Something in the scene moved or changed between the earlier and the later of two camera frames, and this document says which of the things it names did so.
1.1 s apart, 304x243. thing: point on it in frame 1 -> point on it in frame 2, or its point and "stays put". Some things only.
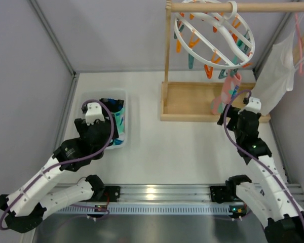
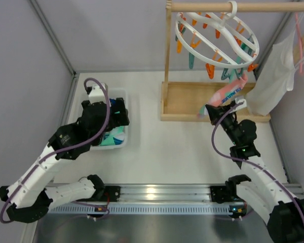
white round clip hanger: [224, 41] stays put
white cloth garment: [277, 73] stays put
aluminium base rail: [181, 194] stays put
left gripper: [81, 124] -> [120, 114]
